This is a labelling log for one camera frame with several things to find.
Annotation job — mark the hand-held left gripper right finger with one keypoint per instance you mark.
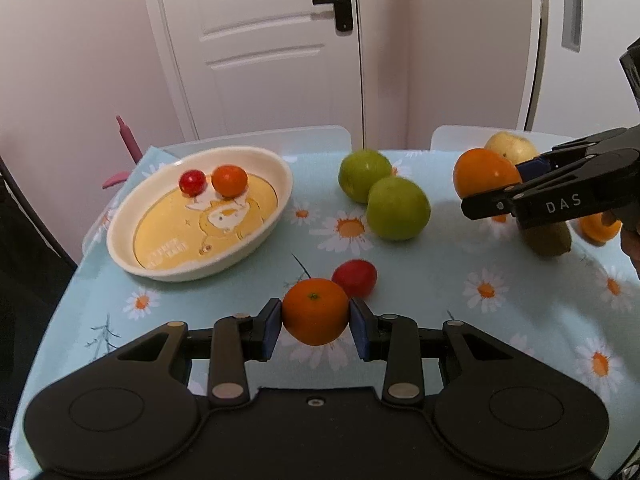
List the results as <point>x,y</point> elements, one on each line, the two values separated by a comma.
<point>361,330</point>

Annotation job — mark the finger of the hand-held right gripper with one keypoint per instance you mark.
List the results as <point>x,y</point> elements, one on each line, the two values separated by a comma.
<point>532,167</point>
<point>550,202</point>

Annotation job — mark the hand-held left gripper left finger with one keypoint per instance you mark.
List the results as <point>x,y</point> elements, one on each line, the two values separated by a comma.
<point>270,330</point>

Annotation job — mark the yellow apple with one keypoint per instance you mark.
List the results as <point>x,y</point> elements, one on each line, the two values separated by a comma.
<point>512,146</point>

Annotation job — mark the brown kiwi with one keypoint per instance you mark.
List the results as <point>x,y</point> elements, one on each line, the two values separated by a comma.
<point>547,241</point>

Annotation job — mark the orange tangerine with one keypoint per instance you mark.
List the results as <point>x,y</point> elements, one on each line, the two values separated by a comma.
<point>315,312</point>

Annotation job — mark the large orange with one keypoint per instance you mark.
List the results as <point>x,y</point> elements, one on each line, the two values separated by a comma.
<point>482,172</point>

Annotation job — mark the small orange persimmon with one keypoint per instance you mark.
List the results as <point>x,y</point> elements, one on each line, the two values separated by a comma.
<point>597,230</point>

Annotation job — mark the green apple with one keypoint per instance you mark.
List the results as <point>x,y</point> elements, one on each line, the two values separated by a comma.
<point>362,172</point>
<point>398,208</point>

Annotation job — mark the cream oval plate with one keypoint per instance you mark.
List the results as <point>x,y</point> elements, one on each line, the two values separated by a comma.
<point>165,240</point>

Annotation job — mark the daisy print blue tablecloth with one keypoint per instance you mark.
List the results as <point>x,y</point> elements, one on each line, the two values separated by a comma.
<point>440,285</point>

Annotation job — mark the small orange tomato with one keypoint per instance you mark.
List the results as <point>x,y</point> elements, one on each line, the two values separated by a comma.
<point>229,181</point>

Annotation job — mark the red cherry tomato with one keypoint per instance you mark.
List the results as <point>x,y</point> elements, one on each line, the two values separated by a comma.
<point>192,182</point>

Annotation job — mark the dark cloth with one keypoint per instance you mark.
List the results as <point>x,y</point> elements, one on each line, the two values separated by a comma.
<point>30,285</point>

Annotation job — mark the white panel door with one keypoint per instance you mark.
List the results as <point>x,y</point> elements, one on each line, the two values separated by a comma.
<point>250,85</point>

